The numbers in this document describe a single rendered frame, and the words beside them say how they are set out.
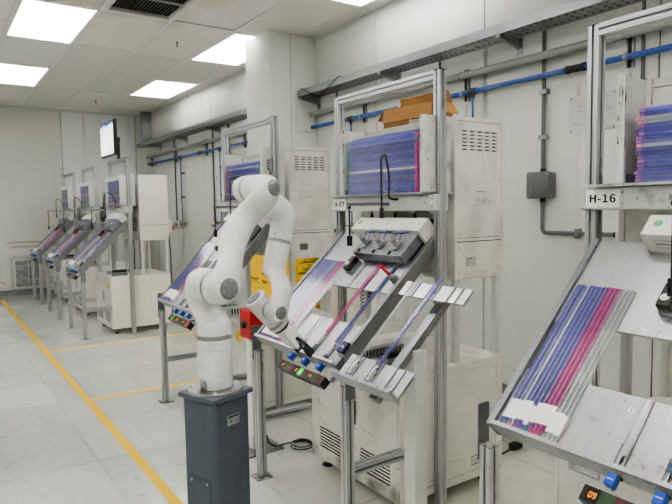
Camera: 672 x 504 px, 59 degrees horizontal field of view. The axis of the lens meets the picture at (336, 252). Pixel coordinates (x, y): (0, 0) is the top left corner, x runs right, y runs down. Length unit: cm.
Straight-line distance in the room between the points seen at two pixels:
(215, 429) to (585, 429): 115
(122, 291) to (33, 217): 419
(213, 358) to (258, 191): 59
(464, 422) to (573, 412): 124
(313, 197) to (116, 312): 348
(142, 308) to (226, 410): 486
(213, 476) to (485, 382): 137
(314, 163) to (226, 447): 226
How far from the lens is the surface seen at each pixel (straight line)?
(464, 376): 283
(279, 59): 593
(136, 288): 687
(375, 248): 268
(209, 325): 207
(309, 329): 265
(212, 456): 215
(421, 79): 269
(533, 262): 408
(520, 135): 415
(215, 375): 211
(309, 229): 391
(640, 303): 186
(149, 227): 687
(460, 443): 291
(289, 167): 384
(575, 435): 168
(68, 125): 1095
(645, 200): 199
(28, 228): 1076
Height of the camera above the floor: 133
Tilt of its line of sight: 4 degrees down
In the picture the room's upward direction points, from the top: 1 degrees counter-clockwise
